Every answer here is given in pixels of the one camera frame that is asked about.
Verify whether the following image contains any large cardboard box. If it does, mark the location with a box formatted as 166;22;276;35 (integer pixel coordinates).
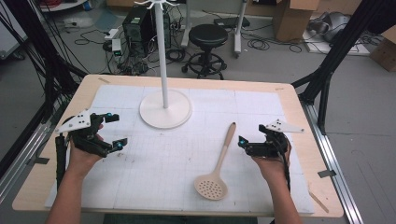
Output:
271;0;320;43

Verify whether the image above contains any black flat device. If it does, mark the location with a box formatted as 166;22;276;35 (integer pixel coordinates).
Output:
213;16;251;29

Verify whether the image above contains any black round stool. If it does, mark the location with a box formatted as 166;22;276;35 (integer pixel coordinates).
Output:
181;23;230;80

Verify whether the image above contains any white floor board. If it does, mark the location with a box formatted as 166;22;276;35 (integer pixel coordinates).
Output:
302;28;372;57

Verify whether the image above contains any person's right hand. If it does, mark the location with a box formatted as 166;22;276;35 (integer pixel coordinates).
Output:
251;136;293;185

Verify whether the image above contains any beige slotted spoon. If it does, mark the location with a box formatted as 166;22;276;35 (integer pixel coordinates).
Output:
193;121;237;202

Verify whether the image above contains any aluminium rail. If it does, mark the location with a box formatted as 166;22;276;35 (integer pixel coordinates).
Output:
0;104;68;204
300;101;365;224

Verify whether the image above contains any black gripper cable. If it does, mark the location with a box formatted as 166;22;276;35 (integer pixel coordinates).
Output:
277;139;292;192
54;133;68;191

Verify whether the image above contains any black metal frame strut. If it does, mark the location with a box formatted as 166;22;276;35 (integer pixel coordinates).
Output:
0;0;90;180
290;0;396;135

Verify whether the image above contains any grey bag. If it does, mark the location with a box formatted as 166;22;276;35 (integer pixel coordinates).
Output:
307;11;352;44

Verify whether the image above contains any white grid mat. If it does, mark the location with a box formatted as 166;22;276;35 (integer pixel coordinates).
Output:
44;83;316;217

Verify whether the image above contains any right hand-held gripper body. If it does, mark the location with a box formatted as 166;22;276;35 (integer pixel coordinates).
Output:
245;119;305;159

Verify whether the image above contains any black computer tower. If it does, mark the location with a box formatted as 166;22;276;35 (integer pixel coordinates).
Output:
121;5;173;58

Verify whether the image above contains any thin wooden stick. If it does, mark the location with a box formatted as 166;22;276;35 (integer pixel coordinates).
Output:
307;189;331;215

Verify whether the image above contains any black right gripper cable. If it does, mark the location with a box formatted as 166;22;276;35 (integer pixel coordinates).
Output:
277;139;292;192

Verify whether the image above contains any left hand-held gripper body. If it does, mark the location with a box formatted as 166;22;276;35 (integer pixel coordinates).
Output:
55;108;110;159

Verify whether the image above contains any black coiled floor cable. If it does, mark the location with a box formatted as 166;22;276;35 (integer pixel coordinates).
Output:
247;31;304;54

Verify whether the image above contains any white rack stand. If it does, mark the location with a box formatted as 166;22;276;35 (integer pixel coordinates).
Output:
134;0;193;130

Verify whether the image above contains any white power adapter box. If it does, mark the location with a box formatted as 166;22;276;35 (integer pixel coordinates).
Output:
110;38;123;57

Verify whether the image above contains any small cardboard box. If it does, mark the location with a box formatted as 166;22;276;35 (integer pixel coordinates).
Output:
369;26;396;74

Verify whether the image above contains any white power strip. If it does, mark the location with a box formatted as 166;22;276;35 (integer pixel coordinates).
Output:
104;28;120;42

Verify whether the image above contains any person's left hand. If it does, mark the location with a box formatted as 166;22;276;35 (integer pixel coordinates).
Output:
66;123;106;179

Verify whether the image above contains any black tape piece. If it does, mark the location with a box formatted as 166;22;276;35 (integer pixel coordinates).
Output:
317;169;337;179
27;156;50;166

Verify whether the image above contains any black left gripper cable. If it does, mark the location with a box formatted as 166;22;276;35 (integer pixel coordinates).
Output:
54;133;68;191

